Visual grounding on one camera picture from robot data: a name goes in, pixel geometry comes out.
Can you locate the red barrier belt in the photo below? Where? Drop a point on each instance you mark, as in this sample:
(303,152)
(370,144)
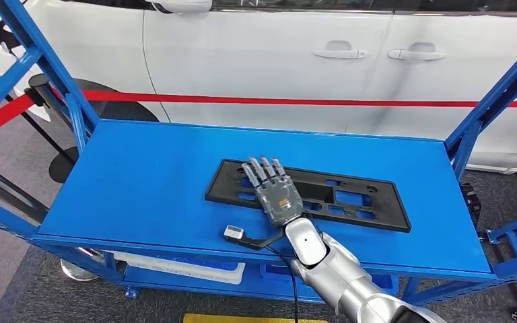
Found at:
(0,117)
(285,101)

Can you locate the blue plastic crate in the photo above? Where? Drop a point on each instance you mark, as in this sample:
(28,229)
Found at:
(205,264)
(272,273)

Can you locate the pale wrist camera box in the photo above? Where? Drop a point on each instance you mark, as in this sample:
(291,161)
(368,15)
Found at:
(234,232)

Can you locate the blue metal shelf rack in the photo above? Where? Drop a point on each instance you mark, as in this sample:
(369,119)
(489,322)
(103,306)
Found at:
(151,187)

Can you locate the chrome stanchion with round base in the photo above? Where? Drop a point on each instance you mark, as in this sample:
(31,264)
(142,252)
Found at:
(0,189)

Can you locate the black-topped stanchion post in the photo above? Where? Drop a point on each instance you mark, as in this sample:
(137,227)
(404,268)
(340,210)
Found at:
(39,87)

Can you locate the white car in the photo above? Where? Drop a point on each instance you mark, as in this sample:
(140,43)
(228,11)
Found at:
(240,67)

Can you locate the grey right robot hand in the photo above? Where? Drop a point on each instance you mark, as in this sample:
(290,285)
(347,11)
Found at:
(281,200)

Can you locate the black ribbed object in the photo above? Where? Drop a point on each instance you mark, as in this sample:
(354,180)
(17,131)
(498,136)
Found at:
(470,205)

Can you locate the black plastic panel part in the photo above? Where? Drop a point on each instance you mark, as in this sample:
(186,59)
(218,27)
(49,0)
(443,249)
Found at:
(374,214)

